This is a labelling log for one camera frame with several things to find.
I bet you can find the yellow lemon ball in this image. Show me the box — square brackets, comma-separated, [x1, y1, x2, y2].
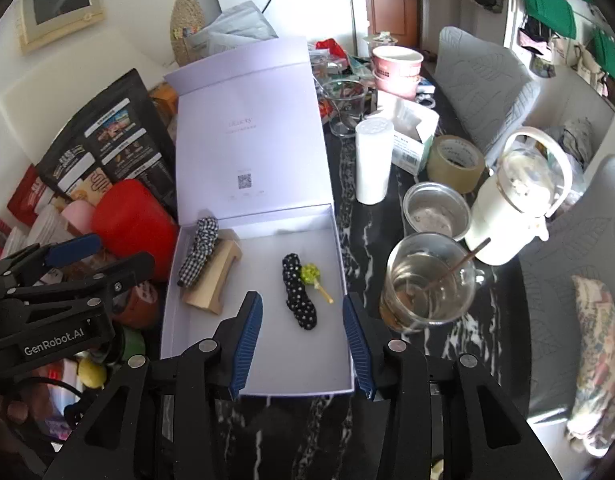
[78, 358, 107, 390]

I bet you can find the gold rectangular box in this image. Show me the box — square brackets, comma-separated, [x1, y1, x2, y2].
[182, 240, 242, 315]

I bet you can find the open lavender gift box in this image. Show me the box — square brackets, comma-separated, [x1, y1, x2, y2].
[161, 38, 354, 396]

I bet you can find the glass mug with spoon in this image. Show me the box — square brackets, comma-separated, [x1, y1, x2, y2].
[379, 232, 485, 334]

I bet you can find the green tote bag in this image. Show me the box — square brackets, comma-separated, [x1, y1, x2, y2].
[524, 0, 577, 39]

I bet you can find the packing tape roll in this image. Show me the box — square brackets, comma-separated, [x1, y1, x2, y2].
[426, 136, 485, 195]

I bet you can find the floral cushion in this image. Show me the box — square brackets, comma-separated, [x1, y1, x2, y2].
[567, 275, 615, 458]

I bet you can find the wall intercom panel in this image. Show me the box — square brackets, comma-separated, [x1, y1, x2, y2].
[17, 0, 106, 55]

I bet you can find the black polka dot scrunchie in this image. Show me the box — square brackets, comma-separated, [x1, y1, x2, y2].
[282, 252, 317, 330]

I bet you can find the red cylindrical canister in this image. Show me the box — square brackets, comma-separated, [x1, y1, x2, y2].
[91, 179, 180, 282]

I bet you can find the white electric kettle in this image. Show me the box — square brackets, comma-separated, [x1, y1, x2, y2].
[465, 127, 573, 266]

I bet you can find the steel cup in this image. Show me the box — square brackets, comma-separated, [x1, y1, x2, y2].
[402, 182, 471, 242]

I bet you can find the yellow green flower hair clip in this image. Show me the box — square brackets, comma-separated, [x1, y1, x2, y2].
[301, 263, 333, 304]

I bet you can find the grey leaf pattern chair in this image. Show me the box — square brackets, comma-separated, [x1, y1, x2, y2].
[434, 26, 541, 167]

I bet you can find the white cylindrical bottle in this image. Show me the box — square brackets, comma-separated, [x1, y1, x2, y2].
[355, 117, 395, 206]

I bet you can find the green label black jar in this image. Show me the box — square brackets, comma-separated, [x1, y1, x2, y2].
[121, 326, 146, 362]

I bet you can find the black white gingham scrunchie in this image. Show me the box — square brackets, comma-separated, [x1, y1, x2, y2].
[178, 217, 219, 288]

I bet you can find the orange spice jar white label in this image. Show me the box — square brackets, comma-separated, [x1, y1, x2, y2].
[112, 282, 160, 330]

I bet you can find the black snack bag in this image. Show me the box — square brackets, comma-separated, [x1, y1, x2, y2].
[36, 70, 178, 217]

